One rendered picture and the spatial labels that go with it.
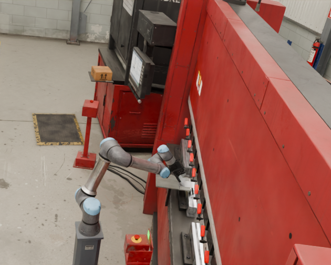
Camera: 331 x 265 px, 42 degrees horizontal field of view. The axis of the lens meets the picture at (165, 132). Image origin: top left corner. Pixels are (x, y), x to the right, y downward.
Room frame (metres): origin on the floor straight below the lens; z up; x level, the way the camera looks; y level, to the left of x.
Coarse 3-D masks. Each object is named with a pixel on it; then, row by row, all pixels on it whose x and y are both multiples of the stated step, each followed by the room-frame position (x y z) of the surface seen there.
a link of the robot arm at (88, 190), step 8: (104, 144) 2.50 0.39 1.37; (112, 144) 2.48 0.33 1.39; (104, 152) 2.46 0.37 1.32; (104, 160) 2.46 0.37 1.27; (96, 168) 2.46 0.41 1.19; (104, 168) 2.46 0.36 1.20; (96, 176) 2.44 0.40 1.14; (88, 184) 2.43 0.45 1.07; (96, 184) 2.43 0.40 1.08; (80, 192) 2.41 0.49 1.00; (88, 192) 2.40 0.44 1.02; (96, 192) 2.45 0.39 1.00; (80, 200) 2.37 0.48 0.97
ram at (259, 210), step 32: (224, 64) 2.53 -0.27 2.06; (192, 96) 3.43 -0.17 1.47; (224, 96) 2.32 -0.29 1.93; (224, 128) 2.13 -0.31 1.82; (256, 128) 1.64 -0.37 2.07; (224, 160) 1.97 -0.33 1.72; (256, 160) 1.52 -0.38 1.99; (224, 192) 1.81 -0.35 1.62; (256, 192) 1.42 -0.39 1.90; (288, 192) 1.17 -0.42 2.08; (224, 224) 1.67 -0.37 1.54; (256, 224) 1.32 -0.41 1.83; (288, 224) 1.10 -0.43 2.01; (224, 256) 1.54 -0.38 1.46; (256, 256) 1.23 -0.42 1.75; (288, 256) 1.03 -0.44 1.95
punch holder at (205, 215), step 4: (204, 208) 2.09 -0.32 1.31; (204, 212) 2.06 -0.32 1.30; (204, 216) 2.04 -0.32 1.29; (208, 216) 1.98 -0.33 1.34; (200, 220) 2.10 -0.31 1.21; (204, 220) 2.02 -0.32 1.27; (208, 220) 1.95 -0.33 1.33; (200, 224) 2.08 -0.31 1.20; (204, 224) 2.00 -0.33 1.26; (208, 224) 1.95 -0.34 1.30; (200, 228) 2.05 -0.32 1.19; (208, 228) 1.96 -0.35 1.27; (204, 236) 1.95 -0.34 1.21
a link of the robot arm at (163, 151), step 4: (160, 148) 2.74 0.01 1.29; (164, 148) 2.74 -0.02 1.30; (168, 148) 2.78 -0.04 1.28; (160, 152) 2.73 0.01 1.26; (164, 152) 2.73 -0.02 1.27; (168, 152) 2.74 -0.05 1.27; (164, 156) 2.72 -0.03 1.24; (168, 156) 2.73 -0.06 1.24; (172, 156) 2.76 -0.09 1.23; (164, 160) 2.74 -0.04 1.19; (168, 160) 2.73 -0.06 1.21
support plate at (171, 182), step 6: (156, 174) 2.84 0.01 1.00; (156, 180) 2.75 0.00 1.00; (162, 180) 2.77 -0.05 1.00; (168, 180) 2.79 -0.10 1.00; (174, 180) 2.81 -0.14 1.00; (186, 180) 2.84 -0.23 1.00; (156, 186) 2.68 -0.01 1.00; (162, 186) 2.69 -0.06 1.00; (168, 186) 2.71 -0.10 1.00; (174, 186) 2.73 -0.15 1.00
